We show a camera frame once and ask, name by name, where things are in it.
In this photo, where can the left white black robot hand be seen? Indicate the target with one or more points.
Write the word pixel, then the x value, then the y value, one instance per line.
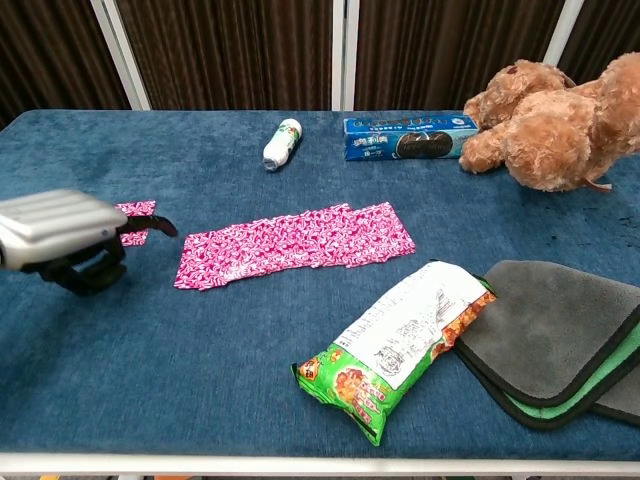
pixel 55 225

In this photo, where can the pink patterned playing card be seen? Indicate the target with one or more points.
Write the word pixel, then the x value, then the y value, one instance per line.
pixel 140 207

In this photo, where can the dark brown curtain panel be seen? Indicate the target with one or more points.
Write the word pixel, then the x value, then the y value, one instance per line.
pixel 50 55
pixel 450 45
pixel 610 25
pixel 225 50

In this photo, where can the blue table mat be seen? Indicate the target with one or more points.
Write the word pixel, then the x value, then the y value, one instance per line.
pixel 200 360

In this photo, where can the small white plastic bottle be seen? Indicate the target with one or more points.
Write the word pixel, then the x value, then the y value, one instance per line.
pixel 282 142

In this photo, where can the blue cookie box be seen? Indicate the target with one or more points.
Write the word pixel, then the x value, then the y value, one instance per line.
pixel 400 140

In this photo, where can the green white snack bag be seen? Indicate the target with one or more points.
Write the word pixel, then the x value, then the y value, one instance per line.
pixel 400 350

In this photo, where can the brown teddy bear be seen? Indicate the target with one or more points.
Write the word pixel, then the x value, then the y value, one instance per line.
pixel 550 135

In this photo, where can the grey green-lined cloth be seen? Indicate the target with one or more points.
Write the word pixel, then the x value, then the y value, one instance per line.
pixel 550 330

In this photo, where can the white partition post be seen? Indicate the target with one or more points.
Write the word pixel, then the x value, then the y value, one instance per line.
pixel 346 55
pixel 562 35
pixel 120 55

